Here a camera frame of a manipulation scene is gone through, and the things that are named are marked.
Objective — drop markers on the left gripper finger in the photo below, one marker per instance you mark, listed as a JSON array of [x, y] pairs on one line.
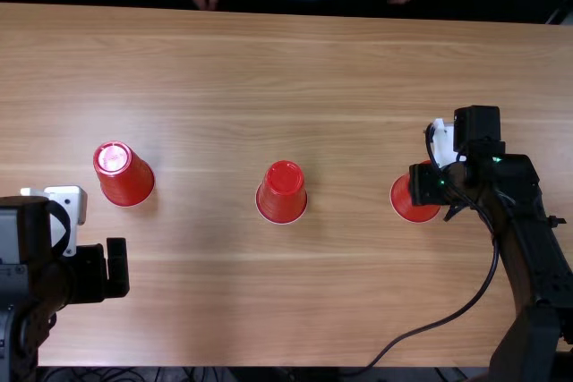
[[117, 265]]

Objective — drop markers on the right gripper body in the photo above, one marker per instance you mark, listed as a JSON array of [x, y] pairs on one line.
[[427, 185]]

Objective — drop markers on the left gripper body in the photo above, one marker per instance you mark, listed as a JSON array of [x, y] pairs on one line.
[[87, 274]]

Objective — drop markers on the red cup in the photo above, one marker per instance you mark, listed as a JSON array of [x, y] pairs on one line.
[[125, 180], [282, 194], [405, 203]]

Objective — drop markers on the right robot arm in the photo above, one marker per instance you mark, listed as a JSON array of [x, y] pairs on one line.
[[532, 265]]

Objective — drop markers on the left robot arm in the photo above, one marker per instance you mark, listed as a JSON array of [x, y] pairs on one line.
[[18, 333]]

